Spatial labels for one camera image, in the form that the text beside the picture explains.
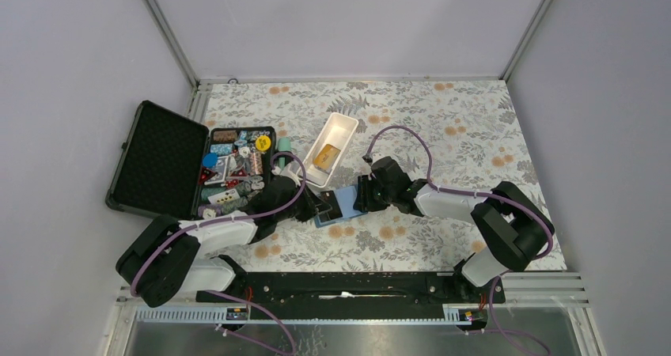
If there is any blue round poker chip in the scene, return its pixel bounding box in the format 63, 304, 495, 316
202, 153, 218, 169

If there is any white rectangular plastic tray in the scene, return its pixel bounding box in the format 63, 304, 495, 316
302, 112, 358, 188

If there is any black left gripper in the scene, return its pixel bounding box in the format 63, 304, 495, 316
275, 180, 331, 222

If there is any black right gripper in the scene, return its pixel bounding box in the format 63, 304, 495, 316
353, 174, 396, 213

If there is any yellow round poker chip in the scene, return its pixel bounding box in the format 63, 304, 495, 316
255, 134, 272, 152

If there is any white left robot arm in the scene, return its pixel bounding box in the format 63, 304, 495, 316
115, 176, 331, 308

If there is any playing card deck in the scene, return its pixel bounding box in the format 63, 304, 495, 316
207, 189, 241, 204

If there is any gold credit card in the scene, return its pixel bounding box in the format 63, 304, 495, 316
313, 144, 341, 172

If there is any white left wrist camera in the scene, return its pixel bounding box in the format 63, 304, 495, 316
272, 162, 302, 186

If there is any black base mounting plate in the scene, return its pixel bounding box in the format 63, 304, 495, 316
225, 271, 506, 321

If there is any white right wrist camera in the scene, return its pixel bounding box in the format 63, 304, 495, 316
362, 154, 380, 169

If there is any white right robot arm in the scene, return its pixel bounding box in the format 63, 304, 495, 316
354, 157, 555, 302

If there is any blue leather card holder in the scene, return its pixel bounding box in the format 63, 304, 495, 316
314, 185, 367, 228

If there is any floral patterned table mat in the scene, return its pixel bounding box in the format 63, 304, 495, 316
203, 81, 547, 271

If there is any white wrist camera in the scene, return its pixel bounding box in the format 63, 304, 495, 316
272, 162, 302, 186
362, 154, 380, 169

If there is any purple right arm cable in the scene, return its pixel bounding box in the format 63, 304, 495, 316
362, 125, 555, 263

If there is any black open carrying case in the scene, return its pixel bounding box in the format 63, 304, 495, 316
105, 100, 276, 219

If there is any mint green case handle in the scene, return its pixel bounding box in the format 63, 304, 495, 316
276, 137, 293, 169

